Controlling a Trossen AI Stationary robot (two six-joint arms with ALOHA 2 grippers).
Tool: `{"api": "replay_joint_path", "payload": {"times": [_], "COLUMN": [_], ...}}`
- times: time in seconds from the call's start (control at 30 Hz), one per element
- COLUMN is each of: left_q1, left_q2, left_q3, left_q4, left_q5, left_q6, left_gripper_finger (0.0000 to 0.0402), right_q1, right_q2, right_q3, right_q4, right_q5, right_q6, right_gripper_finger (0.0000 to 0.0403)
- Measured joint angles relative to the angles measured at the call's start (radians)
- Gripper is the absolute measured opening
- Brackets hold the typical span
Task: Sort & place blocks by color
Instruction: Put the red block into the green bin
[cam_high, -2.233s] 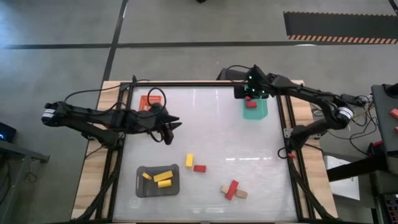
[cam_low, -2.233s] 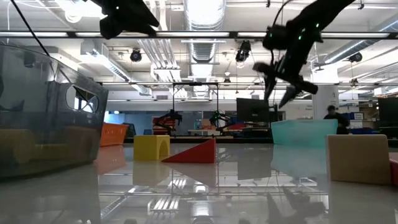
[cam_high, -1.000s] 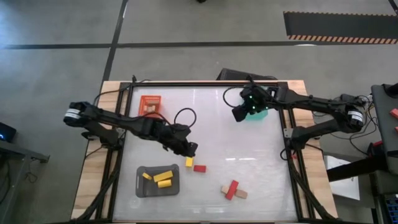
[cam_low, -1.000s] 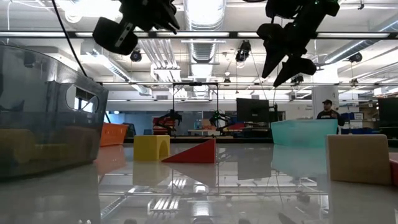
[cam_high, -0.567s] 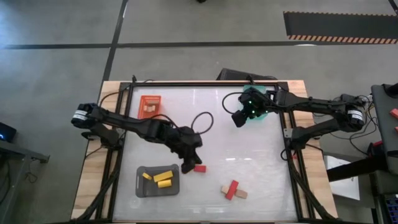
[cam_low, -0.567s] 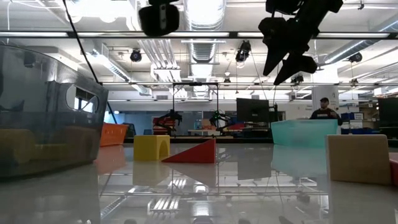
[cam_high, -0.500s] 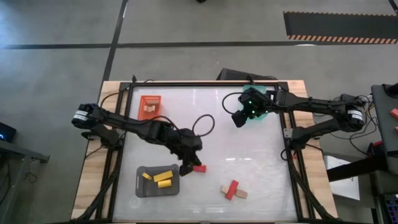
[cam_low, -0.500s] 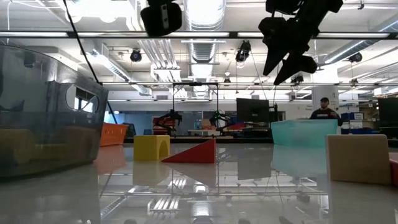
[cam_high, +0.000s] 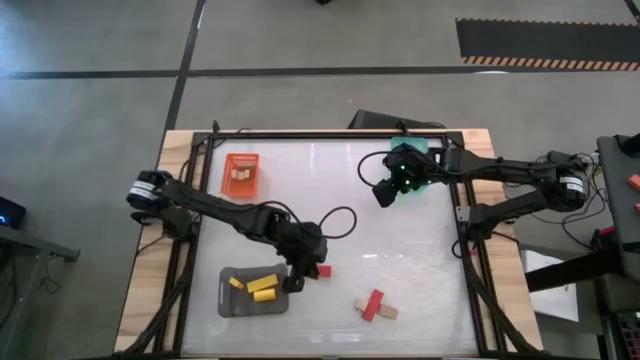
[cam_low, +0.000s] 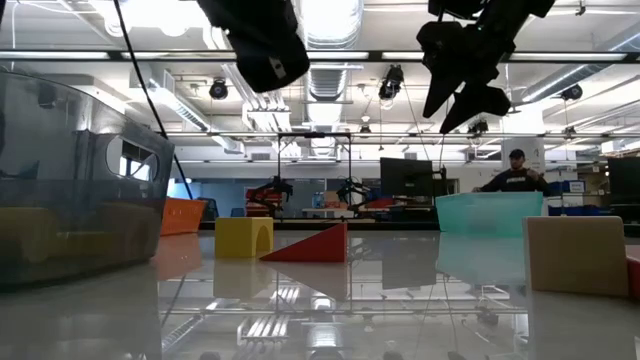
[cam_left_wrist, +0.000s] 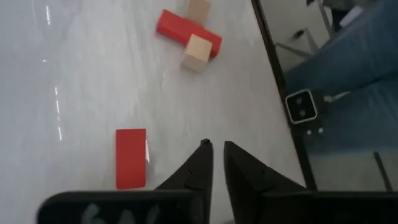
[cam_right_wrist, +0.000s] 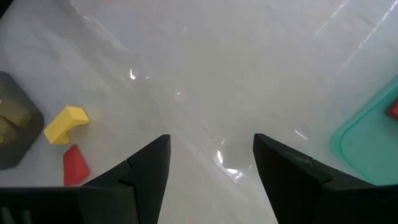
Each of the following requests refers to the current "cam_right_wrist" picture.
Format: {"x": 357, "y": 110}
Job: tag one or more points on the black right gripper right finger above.
{"x": 286, "y": 174}

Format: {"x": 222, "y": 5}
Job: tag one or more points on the long yellow rectangular block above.
{"x": 15, "y": 112}

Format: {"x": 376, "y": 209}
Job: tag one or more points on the red wedge block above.
{"x": 74, "y": 168}

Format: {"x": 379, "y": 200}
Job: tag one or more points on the red square block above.
{"x": 393, "y": 111}

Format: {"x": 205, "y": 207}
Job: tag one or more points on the teal plastic bin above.
{"x": 367, "y": 149}

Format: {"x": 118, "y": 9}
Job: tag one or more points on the yellow arch block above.
{"x": 62, "y": 127}

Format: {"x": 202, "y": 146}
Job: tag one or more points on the gray translucent plastic bin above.
{"x": 31, "y": 146}

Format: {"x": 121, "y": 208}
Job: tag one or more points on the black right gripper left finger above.
{"x": 146, "y": 174}

